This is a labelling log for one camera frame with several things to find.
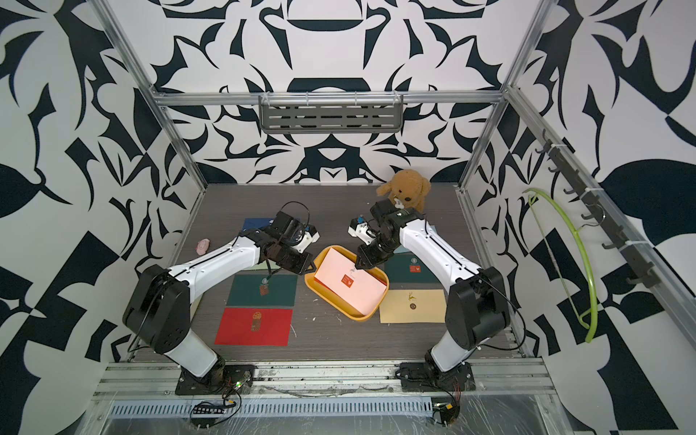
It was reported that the pink envelope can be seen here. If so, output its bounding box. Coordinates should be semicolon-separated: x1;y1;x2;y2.
314;247;388;317

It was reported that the dark green envelope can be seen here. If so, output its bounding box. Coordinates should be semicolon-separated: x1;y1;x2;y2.
384;254;439;284
227;274;297;307

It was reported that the yellow plastic storage box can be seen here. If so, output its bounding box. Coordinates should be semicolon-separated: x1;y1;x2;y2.
303;244;391;323

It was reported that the cream yellow envelope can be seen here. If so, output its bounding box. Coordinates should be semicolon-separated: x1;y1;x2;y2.
379;289;446;324

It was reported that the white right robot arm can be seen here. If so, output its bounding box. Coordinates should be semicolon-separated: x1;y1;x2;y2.
348;199;517;382

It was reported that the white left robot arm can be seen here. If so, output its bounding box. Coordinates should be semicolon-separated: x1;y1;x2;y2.
123;211;320;386

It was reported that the light blue envelope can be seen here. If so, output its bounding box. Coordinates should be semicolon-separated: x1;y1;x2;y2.
394;225;437;254

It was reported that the brown plush dog toy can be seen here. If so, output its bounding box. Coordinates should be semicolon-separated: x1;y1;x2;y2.
376;170;431;213

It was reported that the dark blue envelope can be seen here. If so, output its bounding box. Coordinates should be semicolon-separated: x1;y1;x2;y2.
241;217;274;232

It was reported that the light green envelope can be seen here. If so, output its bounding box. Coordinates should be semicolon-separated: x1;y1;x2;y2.
248;262;268;270

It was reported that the red envelope left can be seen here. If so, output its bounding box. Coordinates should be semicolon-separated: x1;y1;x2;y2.
215;307;293;347

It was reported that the small pink toy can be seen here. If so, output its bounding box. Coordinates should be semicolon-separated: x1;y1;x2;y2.
196;239;210;256

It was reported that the grey perforated metal shelf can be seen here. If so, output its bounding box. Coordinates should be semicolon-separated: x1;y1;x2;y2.
258;92;404;134

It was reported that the green hoop hanger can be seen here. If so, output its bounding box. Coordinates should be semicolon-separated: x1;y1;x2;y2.
523;188;599;344

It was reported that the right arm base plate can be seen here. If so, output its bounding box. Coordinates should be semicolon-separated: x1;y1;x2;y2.
395;362;477;393

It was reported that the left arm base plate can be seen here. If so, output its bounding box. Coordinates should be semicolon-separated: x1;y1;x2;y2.
175;362;257;396

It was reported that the white slotted cable duct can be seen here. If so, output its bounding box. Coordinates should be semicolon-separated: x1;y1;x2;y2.
109;396;434;420

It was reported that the black connector block with cables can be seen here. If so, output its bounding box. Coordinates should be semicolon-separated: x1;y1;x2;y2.
188;394;243;430

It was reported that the black hook rail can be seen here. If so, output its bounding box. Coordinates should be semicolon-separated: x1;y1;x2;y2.
536;130;662;288

